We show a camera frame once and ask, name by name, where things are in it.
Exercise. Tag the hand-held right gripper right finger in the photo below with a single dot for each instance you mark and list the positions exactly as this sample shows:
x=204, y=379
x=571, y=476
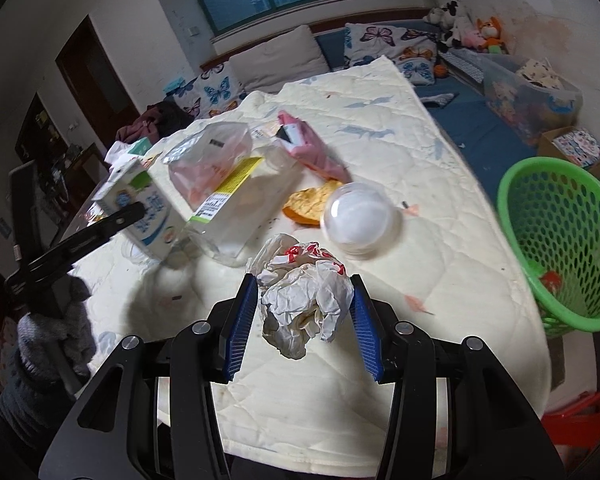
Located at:
x=365, y=335

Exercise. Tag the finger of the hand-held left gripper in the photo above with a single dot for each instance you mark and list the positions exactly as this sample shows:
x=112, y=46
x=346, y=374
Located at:
x=100, y=230

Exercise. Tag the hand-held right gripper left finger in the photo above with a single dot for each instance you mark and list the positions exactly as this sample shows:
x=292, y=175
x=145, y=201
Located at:
x=242, y=325

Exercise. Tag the white milk carton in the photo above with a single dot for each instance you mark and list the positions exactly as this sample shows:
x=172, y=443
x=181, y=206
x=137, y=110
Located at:
x=155, y=220

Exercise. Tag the white paper wrapper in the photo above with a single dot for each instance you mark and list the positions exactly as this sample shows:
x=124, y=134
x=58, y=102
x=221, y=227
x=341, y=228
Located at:
x=300, y=300

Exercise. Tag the green plastic basket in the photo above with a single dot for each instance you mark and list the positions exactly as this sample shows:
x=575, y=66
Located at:
x=570, y=316

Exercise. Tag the person's left forearm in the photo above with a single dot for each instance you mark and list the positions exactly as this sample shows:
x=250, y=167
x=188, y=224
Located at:
x=25, y=405

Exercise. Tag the person's left hand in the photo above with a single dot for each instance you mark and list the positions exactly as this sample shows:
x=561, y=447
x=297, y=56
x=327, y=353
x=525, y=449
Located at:
x=77, y=320

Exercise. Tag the cream quilted blanket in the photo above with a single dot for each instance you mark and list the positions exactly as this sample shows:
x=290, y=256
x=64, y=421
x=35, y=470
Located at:
x=430, y=285

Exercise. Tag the green tissue box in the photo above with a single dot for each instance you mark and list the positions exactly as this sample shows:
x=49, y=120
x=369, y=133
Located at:
x=140, y=147

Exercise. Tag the clear bottle with yellow label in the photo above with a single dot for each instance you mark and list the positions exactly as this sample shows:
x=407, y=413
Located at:
x=240, y=220

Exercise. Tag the clear plastic dome lid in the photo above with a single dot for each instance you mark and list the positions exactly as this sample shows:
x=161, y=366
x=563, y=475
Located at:
x=360, y=217

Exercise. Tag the pile of dark clothes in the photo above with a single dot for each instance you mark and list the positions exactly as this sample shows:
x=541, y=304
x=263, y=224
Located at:
x=150, y=122

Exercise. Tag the dark wooden shelf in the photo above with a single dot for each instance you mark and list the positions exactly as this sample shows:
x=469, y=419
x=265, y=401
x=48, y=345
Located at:
x=40, y=125

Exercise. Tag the clear plastic bag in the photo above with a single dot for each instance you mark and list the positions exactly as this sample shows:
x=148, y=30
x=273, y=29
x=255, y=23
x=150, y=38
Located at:
x=205, y=160

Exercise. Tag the orange peel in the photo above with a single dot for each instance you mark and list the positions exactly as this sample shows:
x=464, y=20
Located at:
x=305, y=202

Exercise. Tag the dark wooden door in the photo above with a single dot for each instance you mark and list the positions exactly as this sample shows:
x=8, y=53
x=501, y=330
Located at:
x=95, y=75

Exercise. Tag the pink packet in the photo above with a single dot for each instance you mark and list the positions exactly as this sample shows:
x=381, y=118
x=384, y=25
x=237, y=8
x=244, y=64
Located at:
x=315, y=152

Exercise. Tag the white paper slip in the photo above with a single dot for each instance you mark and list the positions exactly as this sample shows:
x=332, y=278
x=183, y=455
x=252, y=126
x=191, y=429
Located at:
x=266, y=131

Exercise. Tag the red item in basket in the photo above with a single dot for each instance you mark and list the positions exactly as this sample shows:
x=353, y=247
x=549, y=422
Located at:
x=551, y=282

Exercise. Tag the red plastic stool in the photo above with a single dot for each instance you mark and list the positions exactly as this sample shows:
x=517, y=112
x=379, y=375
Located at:
x=580, y=415

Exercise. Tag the blue bed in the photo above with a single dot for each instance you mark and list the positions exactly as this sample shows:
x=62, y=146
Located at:
x=480, y=125

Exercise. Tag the striped sock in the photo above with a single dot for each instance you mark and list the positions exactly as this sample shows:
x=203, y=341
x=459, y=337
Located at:
x=437, y=100

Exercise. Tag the beige pillow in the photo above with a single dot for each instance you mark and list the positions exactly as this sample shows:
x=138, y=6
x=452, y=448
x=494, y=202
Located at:
x=280, y=60

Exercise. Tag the small butterfly print pillow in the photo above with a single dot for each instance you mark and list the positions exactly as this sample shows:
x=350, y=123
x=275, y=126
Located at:
x=417, y=67

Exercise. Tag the orange ball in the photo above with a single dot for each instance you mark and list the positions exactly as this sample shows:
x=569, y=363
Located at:
x=441, y=71

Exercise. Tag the cardboard box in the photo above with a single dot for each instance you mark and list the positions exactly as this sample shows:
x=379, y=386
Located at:
x=575, y=147

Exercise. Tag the clear plastic storage bin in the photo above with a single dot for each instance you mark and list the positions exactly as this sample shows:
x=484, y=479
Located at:
x=520, y=95

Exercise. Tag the patterned flat box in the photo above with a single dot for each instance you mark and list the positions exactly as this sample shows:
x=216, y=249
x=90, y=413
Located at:
x=462, y=65

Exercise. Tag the large butterfly print pillow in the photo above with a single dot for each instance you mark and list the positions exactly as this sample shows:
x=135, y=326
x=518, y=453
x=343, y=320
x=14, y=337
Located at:
x=380, y=42

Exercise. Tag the pink plush toy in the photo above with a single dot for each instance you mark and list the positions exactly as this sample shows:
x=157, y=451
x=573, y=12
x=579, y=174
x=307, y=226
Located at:
x=472, y=40

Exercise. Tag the orange fox plush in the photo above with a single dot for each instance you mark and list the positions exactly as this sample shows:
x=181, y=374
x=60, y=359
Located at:
x=490, y=30

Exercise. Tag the black and white cow plush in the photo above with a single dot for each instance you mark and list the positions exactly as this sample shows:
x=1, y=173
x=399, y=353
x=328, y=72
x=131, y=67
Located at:
x=450, y=15

